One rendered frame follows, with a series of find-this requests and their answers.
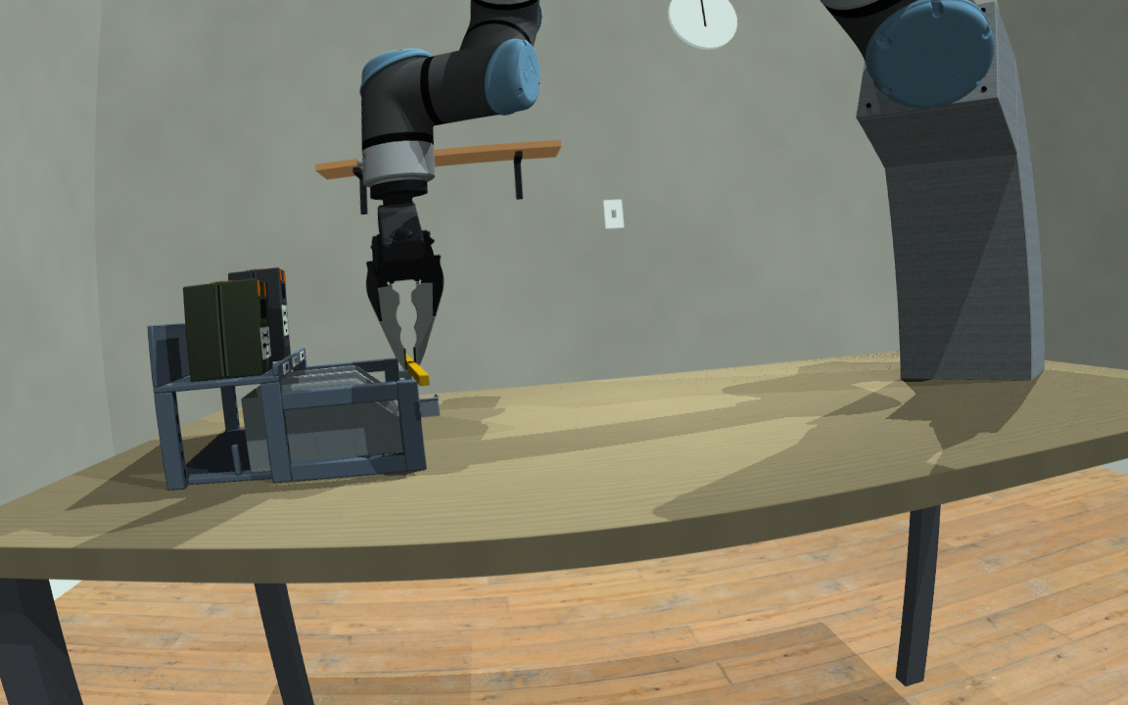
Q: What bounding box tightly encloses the dark green case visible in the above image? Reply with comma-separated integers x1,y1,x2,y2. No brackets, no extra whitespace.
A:
183,277,273,382

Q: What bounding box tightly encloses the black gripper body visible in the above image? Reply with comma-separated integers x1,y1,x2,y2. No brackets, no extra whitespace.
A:
370,179,435,284

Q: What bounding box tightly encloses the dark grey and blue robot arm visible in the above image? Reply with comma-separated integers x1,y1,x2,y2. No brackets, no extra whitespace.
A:
356,0,994,262

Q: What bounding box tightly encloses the yellow bar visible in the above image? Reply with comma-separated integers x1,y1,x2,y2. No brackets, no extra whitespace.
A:
406,355,430,386

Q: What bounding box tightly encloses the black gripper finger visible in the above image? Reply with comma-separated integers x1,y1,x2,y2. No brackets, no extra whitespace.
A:
411,255,444,365
365,261,407,370

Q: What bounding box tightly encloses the dark grey tool case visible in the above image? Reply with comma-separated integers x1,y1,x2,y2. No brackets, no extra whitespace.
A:
228,267,291,361

